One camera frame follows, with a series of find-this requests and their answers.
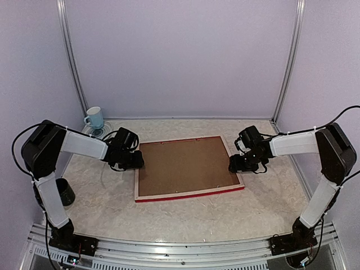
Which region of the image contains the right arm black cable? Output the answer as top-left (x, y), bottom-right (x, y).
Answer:
top-left (320, 105), bottom-right (360, 186)

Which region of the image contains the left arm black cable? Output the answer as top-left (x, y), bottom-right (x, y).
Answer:
top-left (11, 122), bottom-right (51, 181)

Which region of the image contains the left aluminium corner post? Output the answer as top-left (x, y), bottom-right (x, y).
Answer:
top-left (56, 0), bottom-right (88, 116)

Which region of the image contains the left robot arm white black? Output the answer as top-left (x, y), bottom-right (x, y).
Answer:
top-left (21, 120), bottom-right (145, 255)

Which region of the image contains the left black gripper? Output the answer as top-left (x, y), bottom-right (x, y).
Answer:
top-left (119, 150), bottom-right (145, 170)

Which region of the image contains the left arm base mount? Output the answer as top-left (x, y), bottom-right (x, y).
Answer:
top-left (49, 235), bottom-right (98, 257)

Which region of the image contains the red wooden picture frame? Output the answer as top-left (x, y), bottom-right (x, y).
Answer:
top-left (134, 135), bottom-right (245, 204)

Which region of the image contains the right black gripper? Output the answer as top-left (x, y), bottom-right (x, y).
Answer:
top-left (229, 150), bottom-right (264, 173)

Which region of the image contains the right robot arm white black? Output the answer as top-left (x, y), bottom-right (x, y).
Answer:
top-left (228, 123), bottom-right (357, 254)

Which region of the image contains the light blue mug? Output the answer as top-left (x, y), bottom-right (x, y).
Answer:
top-left (84, 106), bottom-right (104, 129)

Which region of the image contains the dark green mug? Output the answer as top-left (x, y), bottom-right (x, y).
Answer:
top-left (56, 178), bottom-right (75, 206)

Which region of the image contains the aluminium corner post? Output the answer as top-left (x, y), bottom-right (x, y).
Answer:
top-left (56, 0), bottom-right (88, 116)
top-left (272, 0), bottom-right (306, 124)

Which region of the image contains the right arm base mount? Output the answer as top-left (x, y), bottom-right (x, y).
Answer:
top-left (268, 234), bottom-right (318, 256)

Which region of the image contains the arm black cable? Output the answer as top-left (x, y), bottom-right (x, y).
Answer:
top-left (11, 122), bottom-right (51, 181)
top-left (320, 105), bottom-right (360, 186)

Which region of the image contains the right aluminium corner post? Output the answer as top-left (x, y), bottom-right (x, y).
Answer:
top-left (272, 0), bottom-right (306, 124)

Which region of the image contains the striped round plate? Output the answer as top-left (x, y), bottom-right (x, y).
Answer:
top-left (82, 121), bottom-right (113, 139)

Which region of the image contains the aluminium front rail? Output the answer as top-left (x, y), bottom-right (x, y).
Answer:
top-left (18, 220), bottom-right (348, 270)

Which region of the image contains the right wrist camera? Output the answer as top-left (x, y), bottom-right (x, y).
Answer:
top-left (234, 137), bottom-right (247, 154)

